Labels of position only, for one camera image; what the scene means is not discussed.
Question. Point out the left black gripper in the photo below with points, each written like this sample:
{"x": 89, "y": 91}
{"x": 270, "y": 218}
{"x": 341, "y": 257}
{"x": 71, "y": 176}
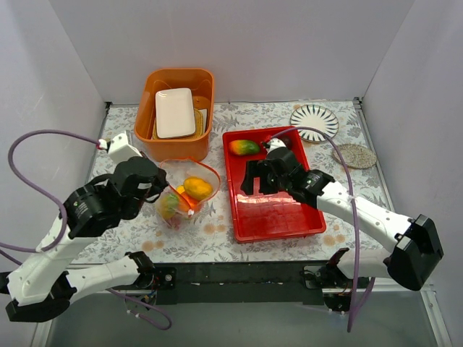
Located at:
{"x": 155, "y": 181}

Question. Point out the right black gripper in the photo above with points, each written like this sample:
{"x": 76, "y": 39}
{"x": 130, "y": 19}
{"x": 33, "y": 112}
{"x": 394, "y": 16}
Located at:
{"x": 263, "y": 170}

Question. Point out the purple grape bunch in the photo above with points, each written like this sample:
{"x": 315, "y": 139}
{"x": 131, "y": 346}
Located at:
{"x": 175, "y": 222}

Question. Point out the clear zip top bag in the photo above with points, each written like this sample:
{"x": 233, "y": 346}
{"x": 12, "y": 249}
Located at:
{"x": 177, "y": 170}

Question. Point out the green yellow mango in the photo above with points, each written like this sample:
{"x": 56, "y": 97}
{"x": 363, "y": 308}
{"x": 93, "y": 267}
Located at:
{"x": 197, "y": 188}

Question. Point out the orange tangerine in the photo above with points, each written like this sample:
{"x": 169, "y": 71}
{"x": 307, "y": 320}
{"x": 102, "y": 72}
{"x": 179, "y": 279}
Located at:
{"x": 186, "y": 202}

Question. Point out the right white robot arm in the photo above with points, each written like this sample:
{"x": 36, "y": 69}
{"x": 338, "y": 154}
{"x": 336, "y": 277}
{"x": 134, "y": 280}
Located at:
{"x": 410, "y": 247}

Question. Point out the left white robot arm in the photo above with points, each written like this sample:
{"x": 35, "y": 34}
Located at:
{"x": 43, "y": 286}

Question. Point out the dark purple passion fruit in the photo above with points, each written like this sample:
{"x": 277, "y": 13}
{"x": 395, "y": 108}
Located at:
{"x": 287, "y": 141}

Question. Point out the red green mango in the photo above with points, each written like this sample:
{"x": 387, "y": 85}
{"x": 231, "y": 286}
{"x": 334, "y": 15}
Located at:
{"x": 243, "y": 147}

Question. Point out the red plastic tray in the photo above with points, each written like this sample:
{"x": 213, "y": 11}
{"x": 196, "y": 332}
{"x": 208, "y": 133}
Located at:
{"x": 260, "y": 217}

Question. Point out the striped round plate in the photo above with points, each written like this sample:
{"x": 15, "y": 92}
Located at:
{"x": 316, "y": 117}

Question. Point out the floral table mat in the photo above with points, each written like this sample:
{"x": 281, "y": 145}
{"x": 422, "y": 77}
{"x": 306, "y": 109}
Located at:
{"x": 209, "y": 236}

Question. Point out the speckled small round plate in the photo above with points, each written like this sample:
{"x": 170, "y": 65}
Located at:
{"x": 355, "y": 156}

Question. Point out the yellow woven basket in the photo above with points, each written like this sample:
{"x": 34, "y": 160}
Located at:
{"x": 199, "y": 124}

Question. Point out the white rectangular plate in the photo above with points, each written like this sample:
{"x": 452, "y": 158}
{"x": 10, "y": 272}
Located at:
{"x": 174, "y": 112}

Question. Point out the orange plastic bin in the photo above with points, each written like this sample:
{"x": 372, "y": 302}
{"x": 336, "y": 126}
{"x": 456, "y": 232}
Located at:
{"x": 201, "y": 83}

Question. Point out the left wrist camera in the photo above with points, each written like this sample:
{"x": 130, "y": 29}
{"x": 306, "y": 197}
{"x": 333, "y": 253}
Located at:
{"x": 119, "y": 148}

